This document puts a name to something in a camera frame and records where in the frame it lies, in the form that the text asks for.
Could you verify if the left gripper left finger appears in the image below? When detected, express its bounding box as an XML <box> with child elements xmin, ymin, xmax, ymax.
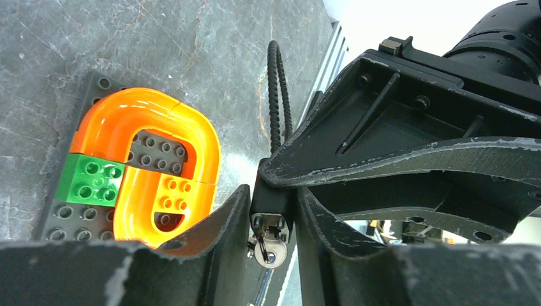
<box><xmin>1</xmin><ymin>185</ymin><xmax>250</xmax><ymax>305</ymax></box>

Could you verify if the silver key with ring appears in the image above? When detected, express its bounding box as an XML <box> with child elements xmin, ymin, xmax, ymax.
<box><xmin>247</xmin><ymin>226</ymin><xmax>290</xmax><ymax>269</ymax></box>

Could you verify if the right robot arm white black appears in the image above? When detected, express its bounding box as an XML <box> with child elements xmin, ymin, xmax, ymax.
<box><xmin>258</xmin><ymin>1</ymin><xmax>540</xmax><ymax>244</ymax></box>

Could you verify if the green toy brick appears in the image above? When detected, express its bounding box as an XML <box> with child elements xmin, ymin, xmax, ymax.
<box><xmin>54</xmin><ymin>153</ymin><xmax>126</xmax><ymax>207</ymax></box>

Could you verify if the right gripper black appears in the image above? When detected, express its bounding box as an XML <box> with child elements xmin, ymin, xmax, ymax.
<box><xmin>258</xmin><ymin>36</ymin><xmax>540</xmax><ymax>244</ymax></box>

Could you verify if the grey toy baseplate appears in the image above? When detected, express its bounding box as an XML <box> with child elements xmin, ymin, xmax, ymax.
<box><xmin>34</xmin><ymin>71</ymin><xmax>188</xmax><ymax>241</ymax></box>

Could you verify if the orange ring toy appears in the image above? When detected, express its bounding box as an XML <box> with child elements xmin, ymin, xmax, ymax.
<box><xmin>70</xmin><ymin>87</ymin><xmax>221</xmax><ymax>249</ymax></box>

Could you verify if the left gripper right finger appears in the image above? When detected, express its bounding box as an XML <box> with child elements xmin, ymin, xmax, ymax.
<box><xmin>296</xmin><ymin>187</ymin><xmax>540</xmax><ymax>305</ymax></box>

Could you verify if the black cable loop lock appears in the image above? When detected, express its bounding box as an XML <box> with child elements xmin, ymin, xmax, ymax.
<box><xmin>250</xmin><ymin>40</ymin><xmax>294</xmax><ymax>244</ymax></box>

